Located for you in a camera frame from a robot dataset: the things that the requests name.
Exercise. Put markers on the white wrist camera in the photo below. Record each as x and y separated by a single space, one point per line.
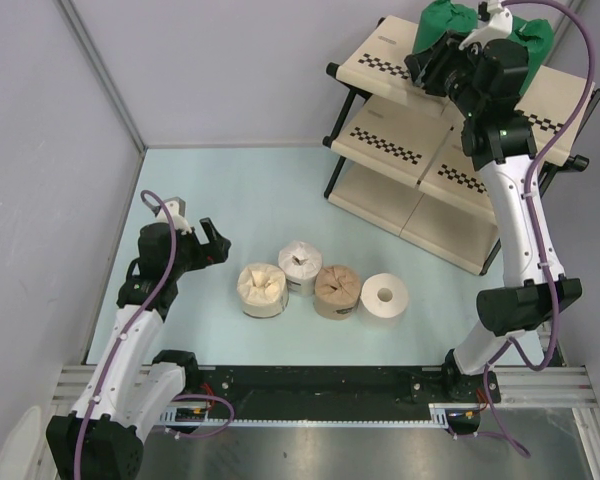
498 24
176 208

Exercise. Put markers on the green roll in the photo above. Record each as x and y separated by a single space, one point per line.
440 16
537 36

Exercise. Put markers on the brown paper roll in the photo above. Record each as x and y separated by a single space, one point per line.
337 292

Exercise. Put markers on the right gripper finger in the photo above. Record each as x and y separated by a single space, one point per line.
432 63
433 80

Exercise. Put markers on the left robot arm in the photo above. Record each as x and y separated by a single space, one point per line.
125 350

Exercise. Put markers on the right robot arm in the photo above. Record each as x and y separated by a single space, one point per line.
500 143

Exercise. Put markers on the beige three-tier shelf rack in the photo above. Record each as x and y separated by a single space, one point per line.
401 164

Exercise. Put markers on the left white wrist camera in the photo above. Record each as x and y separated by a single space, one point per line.
176 208

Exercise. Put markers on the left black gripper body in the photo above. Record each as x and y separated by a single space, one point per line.
190 255

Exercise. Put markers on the cream wrapped paper roll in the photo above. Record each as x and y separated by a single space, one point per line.
262 289

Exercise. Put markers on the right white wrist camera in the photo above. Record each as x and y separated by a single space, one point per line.
498 24

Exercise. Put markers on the aluminium rail frame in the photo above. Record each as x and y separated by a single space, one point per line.
519 387

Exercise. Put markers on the unwrapped white paper roll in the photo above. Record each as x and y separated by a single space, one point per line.
383 301

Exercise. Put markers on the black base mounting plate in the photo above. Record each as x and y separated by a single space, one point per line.
341 393

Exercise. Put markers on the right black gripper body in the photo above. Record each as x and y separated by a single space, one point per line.
461 66

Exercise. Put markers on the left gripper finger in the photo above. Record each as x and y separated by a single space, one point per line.
212 234
219 250

